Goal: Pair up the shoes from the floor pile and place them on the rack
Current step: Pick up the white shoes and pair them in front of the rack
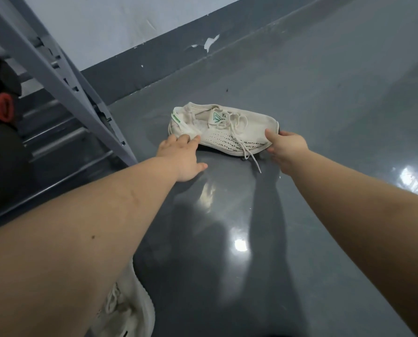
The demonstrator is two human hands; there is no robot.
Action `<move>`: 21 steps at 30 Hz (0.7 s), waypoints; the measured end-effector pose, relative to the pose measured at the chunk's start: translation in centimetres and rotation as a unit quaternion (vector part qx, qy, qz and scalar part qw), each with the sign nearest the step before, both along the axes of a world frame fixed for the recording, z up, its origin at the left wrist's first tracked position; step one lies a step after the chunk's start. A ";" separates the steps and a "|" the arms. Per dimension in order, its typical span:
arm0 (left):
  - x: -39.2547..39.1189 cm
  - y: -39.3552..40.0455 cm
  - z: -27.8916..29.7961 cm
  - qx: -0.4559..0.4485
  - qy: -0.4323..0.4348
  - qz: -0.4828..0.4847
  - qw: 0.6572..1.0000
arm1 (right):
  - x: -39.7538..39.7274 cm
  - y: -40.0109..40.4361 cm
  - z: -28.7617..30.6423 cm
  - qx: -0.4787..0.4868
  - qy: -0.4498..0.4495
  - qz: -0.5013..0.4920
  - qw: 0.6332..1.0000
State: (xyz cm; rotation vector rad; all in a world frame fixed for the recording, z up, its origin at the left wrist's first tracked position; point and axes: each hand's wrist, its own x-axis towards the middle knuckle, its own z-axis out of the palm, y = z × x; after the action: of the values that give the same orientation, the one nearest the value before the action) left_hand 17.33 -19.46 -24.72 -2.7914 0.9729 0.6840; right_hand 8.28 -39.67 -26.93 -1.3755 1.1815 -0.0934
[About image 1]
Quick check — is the person's right hand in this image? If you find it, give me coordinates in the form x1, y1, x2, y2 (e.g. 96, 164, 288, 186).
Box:
264, 128, 310, 178

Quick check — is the person's left hand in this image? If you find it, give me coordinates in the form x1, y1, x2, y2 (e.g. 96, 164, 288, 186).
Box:
155, 133, 208, 183

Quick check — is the white knit sneaker green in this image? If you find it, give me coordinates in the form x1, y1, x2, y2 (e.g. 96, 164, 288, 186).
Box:
168, 102, 281, 174

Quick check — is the grey metal shoe rack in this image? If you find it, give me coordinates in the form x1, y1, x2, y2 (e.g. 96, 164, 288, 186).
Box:
0, 0, 138, 225

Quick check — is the white mesh sneaker black label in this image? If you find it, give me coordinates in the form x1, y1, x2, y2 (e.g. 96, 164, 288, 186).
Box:
89, 259, 156, 337

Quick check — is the black sneaker red stripe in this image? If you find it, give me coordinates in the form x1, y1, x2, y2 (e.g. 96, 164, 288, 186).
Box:
0, 44, 23, 172

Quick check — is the person's left forearm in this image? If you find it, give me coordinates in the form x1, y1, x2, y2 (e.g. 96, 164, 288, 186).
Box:
0, 156, 180, 337

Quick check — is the person's right forearm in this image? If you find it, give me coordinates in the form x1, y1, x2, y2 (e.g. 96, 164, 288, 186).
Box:
289, 150, 418, 337

